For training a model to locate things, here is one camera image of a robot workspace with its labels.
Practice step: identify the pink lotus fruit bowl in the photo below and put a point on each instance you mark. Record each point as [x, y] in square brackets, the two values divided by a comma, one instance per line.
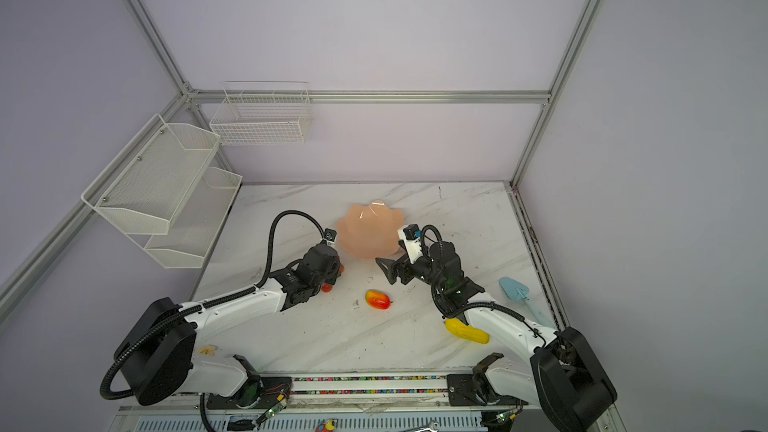
[370, 231]

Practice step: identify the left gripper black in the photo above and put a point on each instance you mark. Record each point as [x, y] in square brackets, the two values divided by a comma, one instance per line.
[332, 277]

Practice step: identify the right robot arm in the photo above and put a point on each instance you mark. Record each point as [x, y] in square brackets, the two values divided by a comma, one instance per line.
[563, 375]

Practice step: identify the aluminium front rail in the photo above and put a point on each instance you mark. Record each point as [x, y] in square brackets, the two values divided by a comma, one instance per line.
[400, 390]

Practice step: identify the red grape bunch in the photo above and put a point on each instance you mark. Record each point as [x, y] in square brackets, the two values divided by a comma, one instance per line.
[331, 280]

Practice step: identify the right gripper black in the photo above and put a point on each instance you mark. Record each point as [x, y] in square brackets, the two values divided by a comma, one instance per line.
[392, 273]

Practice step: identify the yellow fake fruit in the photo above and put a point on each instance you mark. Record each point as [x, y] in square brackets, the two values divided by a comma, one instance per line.
[466, 332]

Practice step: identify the light blue scoop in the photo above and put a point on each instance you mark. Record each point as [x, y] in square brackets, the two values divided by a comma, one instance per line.
[518, 292]

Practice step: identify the colourful small toy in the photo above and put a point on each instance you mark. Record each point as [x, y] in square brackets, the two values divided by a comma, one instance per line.
[329, 425]

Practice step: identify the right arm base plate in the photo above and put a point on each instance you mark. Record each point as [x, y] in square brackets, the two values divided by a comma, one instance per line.
[472, 390]

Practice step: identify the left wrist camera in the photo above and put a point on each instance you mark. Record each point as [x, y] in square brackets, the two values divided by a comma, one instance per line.
[330, 236]

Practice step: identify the white mesh shelf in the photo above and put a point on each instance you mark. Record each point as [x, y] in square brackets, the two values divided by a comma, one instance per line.
[144, 189]
[191, 237]

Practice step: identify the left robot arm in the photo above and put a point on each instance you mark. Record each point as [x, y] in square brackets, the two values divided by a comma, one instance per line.
[172, 348]

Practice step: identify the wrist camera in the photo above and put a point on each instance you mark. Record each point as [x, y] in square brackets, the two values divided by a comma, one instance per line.
[330, 236]
[411, 238]

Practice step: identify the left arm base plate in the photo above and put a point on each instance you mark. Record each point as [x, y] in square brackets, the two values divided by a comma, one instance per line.
[258, 396]

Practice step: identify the white mesh upper shelf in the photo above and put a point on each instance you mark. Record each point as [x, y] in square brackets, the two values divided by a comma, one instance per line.
[144, 189]

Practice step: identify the beige pieces on table edge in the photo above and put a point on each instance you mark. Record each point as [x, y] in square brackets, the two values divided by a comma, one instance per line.
[208, 350]

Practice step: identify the white wire basket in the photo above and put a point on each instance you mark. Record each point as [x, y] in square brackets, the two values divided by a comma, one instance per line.
[257, 113]

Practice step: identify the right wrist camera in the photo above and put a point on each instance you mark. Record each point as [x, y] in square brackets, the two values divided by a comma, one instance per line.
[411, 238]

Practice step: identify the white mesh lower shelf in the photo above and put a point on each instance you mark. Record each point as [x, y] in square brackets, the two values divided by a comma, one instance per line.
[191, 237]

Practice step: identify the red yellow mango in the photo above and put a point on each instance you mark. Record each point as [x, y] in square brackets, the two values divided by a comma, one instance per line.
[378, 300]

